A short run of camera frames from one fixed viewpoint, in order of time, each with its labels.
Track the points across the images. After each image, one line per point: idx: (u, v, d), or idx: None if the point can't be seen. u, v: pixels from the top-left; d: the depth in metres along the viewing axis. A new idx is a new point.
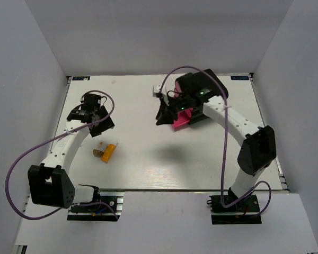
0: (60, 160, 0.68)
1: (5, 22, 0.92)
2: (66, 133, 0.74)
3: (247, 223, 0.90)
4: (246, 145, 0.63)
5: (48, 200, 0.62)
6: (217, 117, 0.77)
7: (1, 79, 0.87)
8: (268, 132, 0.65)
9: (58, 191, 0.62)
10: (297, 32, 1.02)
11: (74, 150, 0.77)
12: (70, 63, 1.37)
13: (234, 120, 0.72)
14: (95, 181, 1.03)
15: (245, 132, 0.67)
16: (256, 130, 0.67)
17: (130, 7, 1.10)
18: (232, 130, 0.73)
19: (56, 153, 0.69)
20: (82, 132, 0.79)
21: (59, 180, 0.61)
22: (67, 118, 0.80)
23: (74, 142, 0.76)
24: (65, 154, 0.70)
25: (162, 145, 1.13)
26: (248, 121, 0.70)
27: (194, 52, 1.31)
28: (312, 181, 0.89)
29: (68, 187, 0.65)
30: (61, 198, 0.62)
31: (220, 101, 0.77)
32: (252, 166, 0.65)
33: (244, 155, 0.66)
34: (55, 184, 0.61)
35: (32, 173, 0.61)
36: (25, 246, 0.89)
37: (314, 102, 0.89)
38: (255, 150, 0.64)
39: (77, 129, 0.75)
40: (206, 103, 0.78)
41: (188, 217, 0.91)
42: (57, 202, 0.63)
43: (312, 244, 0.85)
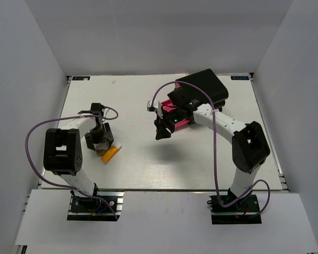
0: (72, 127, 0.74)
1: (5, 22, 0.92)
2: (79, 116, 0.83)
3: (247, 222, 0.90)
4: (235, 141, 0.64)
5: (60, 161, 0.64)
6: (208, 122, 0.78)
7: (1, 80, 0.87)
8: (257, 128, 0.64)
9: (71, 148, 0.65)
10: (297, 32, 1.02)
11: (83, 133, 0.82)
12: (70, 63, 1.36)
13: (222, 121, 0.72)
14: (95, 180, 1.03)
15: (232, 130, 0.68)
16: (244, 127, 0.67)
17: (130, 7, 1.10)
18: (222, 132, 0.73)
19: (71, 124, 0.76)
20: (91, 120, 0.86)
21: (73, 136, 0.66)
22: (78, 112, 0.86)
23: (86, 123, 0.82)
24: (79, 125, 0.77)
25: (162, 145, 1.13)
26: (236, 120, 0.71)
27: (194, 52, 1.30)
28: (312, 181, 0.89)
29: (79, 151, 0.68)
30: (72, 156, 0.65)
31: (208, 107, 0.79)
32: (246, 164, 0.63)
33: (237, 152, 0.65)
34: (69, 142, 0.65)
35: (48, 133, 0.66)
36: (25, 246, 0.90)
37: (314, 102, 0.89)
38: (245, 145, 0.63)
39: (87, 116, 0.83)
40: (195, 111, 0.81)
41: (188, 216, 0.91)
42: (68, 162, 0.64)
43: (312, 244, 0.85)
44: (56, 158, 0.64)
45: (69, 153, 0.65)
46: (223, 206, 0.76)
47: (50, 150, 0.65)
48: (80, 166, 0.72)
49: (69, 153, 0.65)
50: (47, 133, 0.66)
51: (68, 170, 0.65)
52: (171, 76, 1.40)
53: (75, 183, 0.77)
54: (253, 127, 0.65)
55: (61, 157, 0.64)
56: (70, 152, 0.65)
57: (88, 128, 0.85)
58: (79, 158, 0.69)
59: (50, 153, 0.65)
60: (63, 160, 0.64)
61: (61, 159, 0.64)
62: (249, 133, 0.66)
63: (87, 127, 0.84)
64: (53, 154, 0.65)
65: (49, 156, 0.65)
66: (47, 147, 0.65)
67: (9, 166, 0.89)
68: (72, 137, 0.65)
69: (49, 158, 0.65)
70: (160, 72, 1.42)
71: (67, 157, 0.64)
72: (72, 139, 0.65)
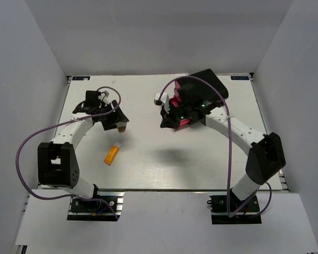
0: (67, 138, 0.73)
1: (5, 22, 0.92)
2: (73, 120, 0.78)
3: (247, 222, 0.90)
4: (252, 154, 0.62)
5: (54, 177, 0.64)
6: (221, 127, 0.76)
7: (0, 80, 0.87)
8: (275, 139, 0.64)
9: (65, 165, 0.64)
10: (297, 32, 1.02)
11: (78, 137, 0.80)
12: (70, 63, 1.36)
13: (238, 130, 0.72)
14: (96, 180, 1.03)
15: (250, 142, 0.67)
16: (261, 138, 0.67)
17: (129, 7, 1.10)
18: (237, 139, 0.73)
19: (64, 134, 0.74)
20: (87, 122, 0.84)
21: (67, 153, 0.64)
22: (73, 112, 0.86)
23: (80, 128, 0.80)
24: (72, 135, 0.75)
25: (162, 145, 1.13)
26: (253, 129, 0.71)
27: (194, 52, 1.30)
28: (311, 181, 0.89)
29: (74, 164, 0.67)
30: (68, 173, 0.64)
31: (222, 111, 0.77)
32: (262, 177, 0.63)
33: (252, 163, 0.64)
34: (63, 159, 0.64)
35: (41, 148, 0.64)
36: (25, 246, 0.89)
37: (314, 102, 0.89)
38: (263, 158, 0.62)
39: (82, 119, 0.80)
40: (208, 115, 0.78)
41: (188, 216, 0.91)
42: (62, 179, 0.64)
43: (312, 244, 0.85)
44: (51, 174, 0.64)
45: (64, 169, 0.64)
46: (229, 215, 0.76)
47: (44, 166, 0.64)
48: (78, 177, 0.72)
49: (63, 169, 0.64)
50: (40, 148, 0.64)
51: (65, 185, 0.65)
52: (171, 76, 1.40)
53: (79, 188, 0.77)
54: (272, 138, 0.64)
55: (55, 173, 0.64)
56: (65, 168, 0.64)
57: (84, 130, 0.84)
58: (75, 172, 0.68)
59: (44, 169, 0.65)
60: (58, 175, 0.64)
61: (55, 174, 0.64)
62: (266, 143, 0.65)
63: (81, 131, 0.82)
64: (47, 170, 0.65)
65: (43, 172, 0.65)
66: (41, 163, 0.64)
67: (9, 166, 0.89)
68: (65, 155, 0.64)
69: (44, 174, 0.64)
70: (160, 72, 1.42)
71: (62, 173, 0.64)
72: (66, 156, 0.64)
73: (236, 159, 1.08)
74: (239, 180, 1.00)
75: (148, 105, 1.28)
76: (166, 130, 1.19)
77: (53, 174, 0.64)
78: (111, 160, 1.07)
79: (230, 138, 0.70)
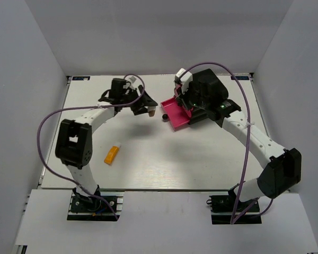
0: (86, 120, 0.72)
1: (5, 22, 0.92)
2: (96, 106, 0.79)
3: (247, 222, 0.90)
4: (270, 169, 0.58)
5: (70, 152, 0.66)
6: (239, 134, 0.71)
7: (0, 80, 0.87)
8: (296, 156, 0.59)
9: (81, 144, 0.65)
10: (297, 33, 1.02)
11: (99, 123, 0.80)
12: (70, 63, 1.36)
13: (257, 140, 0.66)
14: (102, 180, 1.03)
15: (268, 155, 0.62)
16: (281, 153, 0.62)
17: (130, 7, 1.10)
18: (254, 150, 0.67)
19: (86, 117, 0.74)
20: (109, 110, 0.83)
21: (85, 133, 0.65)
22: (99, 100, 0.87)
23: (103, 115, 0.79)
24: (93, 119, 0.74)
25: (162, 145, 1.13)
26: (273, 141, 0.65)
27: (194, 51, 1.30)
28: (311, 181, 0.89)
29: (89, 145, 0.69)
30: (81, 152, 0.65)
31: (243, 116, 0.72)
32: (274, 192, 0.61)
33: (266, 177, 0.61)
34: (80, 137, 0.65)
35: (62, 124, 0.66)
36: (25, 246, 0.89)
37: (314, 102, 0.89)
38: (279, 174, 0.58)
39: (106, 107, 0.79)
40: (227, 118, 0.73)
41: (188, 216, 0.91)
42: (76, 156, 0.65)
43: (312, 244, 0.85)
44: (67, 150, 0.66)
45: (79, 147, 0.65)
46: (232, 223, 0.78)
47: (62, 141, 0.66)
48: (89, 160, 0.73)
49: (78, 147, 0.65)
50: (62, 123, 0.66)
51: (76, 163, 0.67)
52: (171, 75, 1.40)
53: (83, 179, 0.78)
54: (292, 154, 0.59)
55: (71, 150, 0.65)
56: (80, 146, 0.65)
57: (105, 118, 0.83)
58: (88, 153, 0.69)
59: (62, 144, 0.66)
60: (73, 153, 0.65)
61: (71, 151, 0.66)
62: (284, 158, 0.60)
63: (104, 118, 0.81)
64: (64, 145, 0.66)
65: (61, 146, 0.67)
66: (60, 137, 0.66)
67: (9, 167, 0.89)
68: (83, 134, 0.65)
69: (61, 148, 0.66)
70: (160, 72, 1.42)
71: (77, 152, 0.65)
72: (83, 135, 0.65)
73: (236, 159, 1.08)
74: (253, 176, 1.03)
75: None
76: (166, 130, 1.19)
77: (69, 150, 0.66)
78: (111, 160, 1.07)
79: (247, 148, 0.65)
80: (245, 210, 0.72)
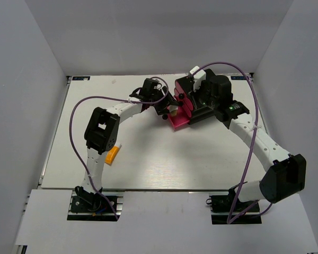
0: (116, 111, 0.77)
1: (4, 21, 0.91)
2: (127, 100, 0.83)
3: (247, 223, 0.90)
4: (272, 171, 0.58)
5: (97, 138, 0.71)
6: (245, 135, 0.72)
7: (0, 80, 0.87)
8: (300, 162, 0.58)
9: (108, 131, 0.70)
10: (297, 33, 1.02)
11: (126, 117, 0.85)
12: (70, 63, 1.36)
13: (262, 143, 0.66)
14: (104, 179, 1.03)
15: (272, 159, 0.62)
16: (285, 157, 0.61)
17: (130, 7, 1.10)
18: (258, 152, 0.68)
19: (117, 108, 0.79)
20: (138, 106, 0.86)
21: (113, 123, 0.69)
22: (130, 95, 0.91)
23: (131, 109, 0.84)
24: (122, 112, 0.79)
25: (162, 145, 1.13)
26: (278, 145, 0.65)
27: (195, 52, 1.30)
28: (311, 181, 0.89)
29: (115, 134, 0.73)
30: (107, 139, 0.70)
31: (250, 119, 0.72)
32: (275, 196, 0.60)
33: (269, 180, 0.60)
34: (108, 125, 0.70)
35: (95, 111, 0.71)
36: (25, 246, 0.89)
37: (314, 103, 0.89)
38: (281, 179, 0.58)
39: (135, 102, 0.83)
40: (233, 120, 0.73)
41: (188, 216, 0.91)
42: (103, 143, 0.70)
43: (312, 244, 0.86)
44: (94, 135, 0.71)
45: (105, 135, 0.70)
46: (228, 222, 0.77)
47: (91, 126, 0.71)
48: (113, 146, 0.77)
49: (105, 134, 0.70)
50: (95, 110, 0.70)
51: (100, 147, 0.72)
52: (171, 75, 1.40)
53: (94, 171, 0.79)
54: (296, 159, 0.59)
55: (98, 136, 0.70)
56: (106, 134, 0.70)
57: (133, 112, 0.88)
58: (113, 141, 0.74)
59: (91, 128, 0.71)
60: (100, 138, 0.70)
61: (97, 137, 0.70)
62: (288, 163, 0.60)
63: (131, 112, 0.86)
64: (93, 130, 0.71)
65: (90, 130, 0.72)
66: (90, 122, 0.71)
67: (9, 167, 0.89)
68: (111, 125, 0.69)
69: (89, 132, 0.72)
70: (160, 72, 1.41)
71: (103, 138, 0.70)
72: (112, 125, 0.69)
73: (236, 159, 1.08)
74: (255, 177, 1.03)
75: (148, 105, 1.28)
76: (166, 129, 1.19)
77: (97, 135, 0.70)
78: (111, 160, 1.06)
79: (250, 151, 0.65)
80: (245, 210, 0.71)
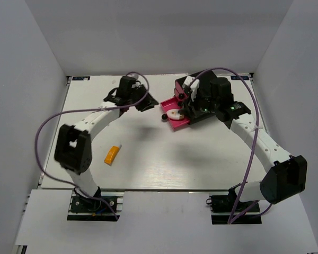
0: (87, 125, 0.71)
1: (5, 21, 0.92)
2: (99, 109, 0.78)
3: (247, 223, 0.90)
4: (272, 172, 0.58)
5: (68, 158, 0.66)
6: (246, 136, 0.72)
7: (1, 80, 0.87)
8: (301, 164, 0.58)
9: (79, 151, 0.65)
10: (297, 33, 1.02)
11: (103, 126, 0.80)
12: (70, 63, 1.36)
13: (263, 144, 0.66)
14: (105, 180, 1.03)
15: (273, 159, 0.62)
16: (286, 159, 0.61)
17: (130, 7, 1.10)
18: (259, 153, 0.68)
19: (87, 121, 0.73)
20: (114, 112, 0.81)
21: (83, 141, 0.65)
22: (103, 100, 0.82)
23: (106, 118, 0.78)
24: (94, 124, 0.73)
25: (162, 145, 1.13)
26: (279, 146, 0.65)
27: (195, 52, 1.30)
28: (311, 181, 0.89)
29: (88, 153, 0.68)
30: (79, 160, 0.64)
31: (251, 119, 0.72)
32: (275, 197, 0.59)
33: (270, 181, 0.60)
34: (78, 145, 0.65)
35: (61, 130, 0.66)
36: (25, 246, 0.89)
37: (314, 102, 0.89)
38: (282, 179, 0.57)
39: (109, 109, 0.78)
40: (235, 120, 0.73)
41: (188, 216, 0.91)
42: (74, 163, 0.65)
43: (312, 244, 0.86)
44: (64, 156, 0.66)
45: (76, 155, 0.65)
46: (229, 223, 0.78)
47: (61, 146, 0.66)
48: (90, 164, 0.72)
49: (75, 154, 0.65)
50: (61, 129, 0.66)
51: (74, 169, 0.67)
52: (171, 75, 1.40)
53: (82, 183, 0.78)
54: (297, 161, 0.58)
55: (69, 156, 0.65)
56: (77, 154, 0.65)
57: (111, 119, 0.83)
58: (87, 159, 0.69)
59: (60, 150, 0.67)
60: (71, 159, 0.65)
61: (68, 157, 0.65)
62: (289, 164, 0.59)
63: (109, 119, 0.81)
64: (63, 151, 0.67)
65: (60, 152, 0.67)
66: (59, 143, 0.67)
67: (9, 167, 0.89)
68: (80, 143, 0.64)
69: (59, 153, 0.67)
70: (160, 72, 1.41)
71: (74, 159, 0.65)
72: (81, 144, 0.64)
73: (236, 159, 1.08)
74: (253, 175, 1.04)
75: None
76: (166, 129, 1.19)
77: (68, 156, 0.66)
78: (111, 160, 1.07)
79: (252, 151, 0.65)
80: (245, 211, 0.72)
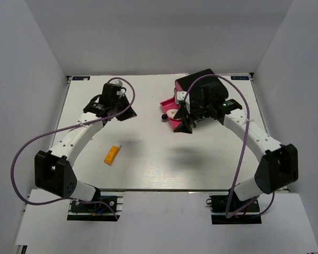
0: (65, 147, 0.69)
1: (5, 21, 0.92)
2: (78, 125, 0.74)
3: (247, 223, 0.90)
4: (264, 161, 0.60)
5: (51, 186, 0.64)
6: (238, 130, 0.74)
7: (1, 80, 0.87)
8: (292, 152, 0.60)
9: (59, 179, 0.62)
10: (297, 33, 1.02)
11: (86, 141, 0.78)
12: (70, 63, 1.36)
13: (254, 135, 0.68)
14: (105, 181, 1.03)
15: (264, 148, 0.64)
16: (276, 147, 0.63)
17: (130, 7, 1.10)
18: (252, 145, 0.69)
19: (65, 143, 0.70)
20: (95, 125, 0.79)
21: (62, 168, 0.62)
22: (84, 110, 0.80)
23: (85, 135, 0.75)
24: (73, 145, 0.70)
25: (162, 145, 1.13)
26: (270, 137, 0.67)
27: (194, 52, 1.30)
28: (312, 181, 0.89)
29: (70, 177, 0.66)
30: (62, 188, 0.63)
31: (243, 114, 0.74)
32: (269, 186, 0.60)
33: (262, 171, 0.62)
34: (57, 174, 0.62)
35: (37, 160, 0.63)
36: (25, 246, 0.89)
37: (314, 102, 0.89)
38: (274, 168, 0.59)
39: (89, 124, 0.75)
40: (227, 115, 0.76)
41: (188, 216, 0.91)
42: (59, 191, 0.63)
43: (312, 244, 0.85)
44: (46, 185, 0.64)
45: (58, 183, 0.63)
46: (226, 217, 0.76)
47: (40, 176, 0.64)
48: (76, 185, 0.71)
49: (56, 182, 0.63)
50: (36, 159, 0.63)
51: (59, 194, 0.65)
52: (171, 75, 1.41)
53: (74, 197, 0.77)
54: (288, 149, 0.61)
55: (51, 184, 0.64)
56: (59, 183, 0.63)
57: (92, 133, 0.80)
58: (71, 183, 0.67)
59: (40, 179, 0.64)
60: (53, 188, 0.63)
61: (50, 186, 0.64)
62: (281, 154, 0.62)
63: (90, 133, 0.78)
64: (43, 180, 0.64)
65: (40, 180, 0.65)
66: (37, 173, 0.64)
67: (9, 166, 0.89)
68: (59, 172, 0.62)
69: (40, 182, 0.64)
70: (160, 72, 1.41)
71: (57, 187, 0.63)
72: (60, 172, 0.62)
73: (235, 159, 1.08)
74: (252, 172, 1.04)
75: (148, 105, 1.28)
76: (166, 129, 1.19)
77: (49, 184, 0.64)
78: (111, 160, 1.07)
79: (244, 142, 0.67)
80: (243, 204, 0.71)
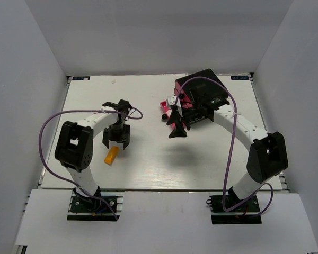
0: (89, 122, 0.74)
1: (5, 21, 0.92)
2: (100, 110, 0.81)
3: (247, 223, 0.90)
4: (253, 150, 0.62)
5: (70, 154, 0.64)
6: (227, 124, 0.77)
7: (1, 80, 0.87)
8: (279, 138, 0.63)
9: (81, 146, 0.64)
10: (297, 33, 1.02)
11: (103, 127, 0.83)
12: (70, 63, 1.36)
13: (243, 127, 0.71)
14: (105, 181, 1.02)
15: (253, 137, 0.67)
16: (264, 136, 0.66)
17: (130, 7, 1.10)
18: (240, 136, 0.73)
19: (89, 120, 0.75)
20: (113, 116, 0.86)
21: (86, 136, 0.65)
22: (103, 104, 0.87)
23: (105, 120, 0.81)
24: (96, 123, 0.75)
25: (162, 145, 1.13)
26: (257, 127, 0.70)
27: (194, 52, 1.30)
28: (311, 181, 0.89)
29: (89, 150, 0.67)
30: (81, 155, 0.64)
31: (230, 108, 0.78)
32: (261, 175, 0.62)
33: (253, 161, 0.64)
34: (81, 140, 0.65)
35: (63, 126, 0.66)
36: (25, 246, 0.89)
37: (314, 102, 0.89)
38: (263, 155, 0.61)
39: (109, 112, 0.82)
40: (216, 111, 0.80)
41: (188, 216, 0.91)
42: (77, 159, 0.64)
43: (312, 244, 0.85)
44: (66, 153, 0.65)
45: (78, 151, 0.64)
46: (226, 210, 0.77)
47: (63, 143, 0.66)
48: (89, 164, 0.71)
49: (78, 149, 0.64)
50: (64, 125, 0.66)
51: (74, 165, 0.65)
52: (171, 75, 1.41)
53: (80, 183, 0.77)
54: (275, 137, 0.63)
55: (72, 151, 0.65)
56: (79, 150, 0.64)
57: (108, 123, 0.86)
58: (88, 156, 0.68)
59: (62, 145, 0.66)
60: (72, 155, 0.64)
61: (68, 154, 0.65)
62: (270, 142, 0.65)
63: (107, 122, 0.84)
64: (64, 147, 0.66)
65: (61, 147, 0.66)
66: (60, 139, 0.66)
67: (9, 166, 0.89)
68: (83, 138, 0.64)
69: (60, 150, 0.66)
70: (160, 72, 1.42)
71: (76, 155, 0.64)
72: (84, 138, 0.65)
73: (235, 159, 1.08)
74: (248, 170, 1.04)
75: (149, 105, 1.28)
76: (166, 130, 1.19)
77: (70, 152, 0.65)
78: (111, 160, 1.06)
79: (233, 134, 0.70)
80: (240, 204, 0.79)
